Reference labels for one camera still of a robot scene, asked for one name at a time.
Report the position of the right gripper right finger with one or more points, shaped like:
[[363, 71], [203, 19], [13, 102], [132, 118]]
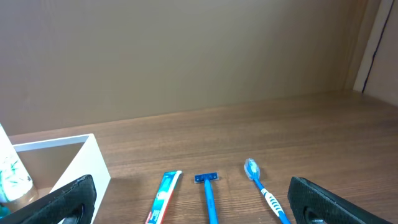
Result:
[[311, 203]]

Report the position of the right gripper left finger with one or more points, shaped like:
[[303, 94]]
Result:
[[72, 203]]

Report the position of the white floral lotion tube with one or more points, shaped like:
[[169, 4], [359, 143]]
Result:
[[17, 187]]

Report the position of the blue white toothbrush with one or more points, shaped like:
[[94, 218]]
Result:
[[253, 173]]

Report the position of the green white toothpaste tube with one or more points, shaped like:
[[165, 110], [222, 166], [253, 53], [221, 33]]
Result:
[[163, 196]]

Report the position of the blue disposable razor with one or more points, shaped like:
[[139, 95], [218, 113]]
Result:
[[210, 202]]

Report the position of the white cardboard box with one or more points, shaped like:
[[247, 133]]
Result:
[[54, 163]]

